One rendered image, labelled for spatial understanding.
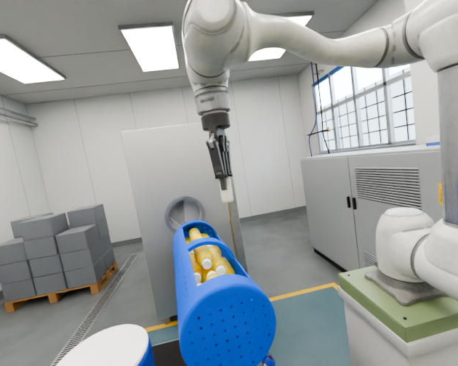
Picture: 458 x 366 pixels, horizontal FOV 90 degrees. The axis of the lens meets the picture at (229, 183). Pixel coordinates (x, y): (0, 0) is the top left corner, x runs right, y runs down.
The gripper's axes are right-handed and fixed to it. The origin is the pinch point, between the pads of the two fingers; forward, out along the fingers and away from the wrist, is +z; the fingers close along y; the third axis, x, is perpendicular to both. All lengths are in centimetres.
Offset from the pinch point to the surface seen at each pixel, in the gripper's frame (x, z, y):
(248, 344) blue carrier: 0.1, 45.4, 1.5
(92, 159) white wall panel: -411, -51, -341
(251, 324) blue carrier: 1.6, 39.9, 0.5
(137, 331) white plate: -40, 46, 0
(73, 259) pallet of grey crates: -295, 99, -168
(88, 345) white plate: -54, 46, 8
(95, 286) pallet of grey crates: -276, 144, -175
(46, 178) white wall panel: -501, -24, -298
